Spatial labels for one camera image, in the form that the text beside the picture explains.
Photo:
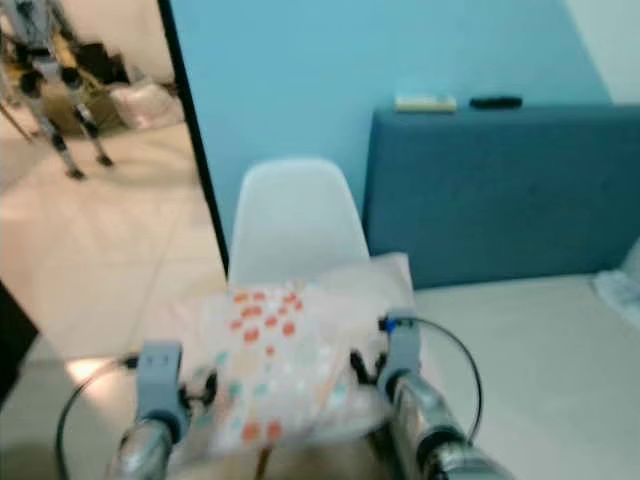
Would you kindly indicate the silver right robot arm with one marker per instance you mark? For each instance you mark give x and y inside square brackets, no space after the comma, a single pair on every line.
[435,425]

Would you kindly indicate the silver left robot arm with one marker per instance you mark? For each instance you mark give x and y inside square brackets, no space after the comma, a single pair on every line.
[145,450]

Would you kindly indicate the white shell chair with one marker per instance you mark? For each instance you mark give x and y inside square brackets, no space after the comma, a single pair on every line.
[295,215]

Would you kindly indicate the white bed mattress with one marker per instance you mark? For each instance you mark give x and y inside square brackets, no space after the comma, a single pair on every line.
[540,380]

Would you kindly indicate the black bulky object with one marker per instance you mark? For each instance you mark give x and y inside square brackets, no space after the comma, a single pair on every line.
[15,345]

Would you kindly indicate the white crumpled cloth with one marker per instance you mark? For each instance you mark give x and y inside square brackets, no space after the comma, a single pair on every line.
[620,295]

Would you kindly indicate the white remote control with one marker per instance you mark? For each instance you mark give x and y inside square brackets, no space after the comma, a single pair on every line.
[425,102]

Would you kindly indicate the pink plastic bag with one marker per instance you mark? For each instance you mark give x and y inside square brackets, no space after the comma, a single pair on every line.
[148,105]

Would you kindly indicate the black remote control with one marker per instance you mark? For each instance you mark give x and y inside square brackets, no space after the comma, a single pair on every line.
[496,102]

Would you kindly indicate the brown sack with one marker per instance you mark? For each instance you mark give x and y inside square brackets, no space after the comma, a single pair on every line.
[85,110]

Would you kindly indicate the silver humanoid robot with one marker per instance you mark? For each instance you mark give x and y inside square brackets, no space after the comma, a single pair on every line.
[50,70]

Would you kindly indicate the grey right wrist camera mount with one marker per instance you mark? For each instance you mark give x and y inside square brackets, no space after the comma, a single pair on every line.
[402,345]

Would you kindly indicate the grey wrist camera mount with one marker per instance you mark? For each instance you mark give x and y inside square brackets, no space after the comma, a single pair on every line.
[160,378]
[402,345]

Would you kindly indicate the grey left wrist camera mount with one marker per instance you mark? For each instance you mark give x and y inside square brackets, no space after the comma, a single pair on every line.
[160,378]

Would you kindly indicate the black door frame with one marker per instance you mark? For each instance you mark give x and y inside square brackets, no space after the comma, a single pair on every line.
[192,140]

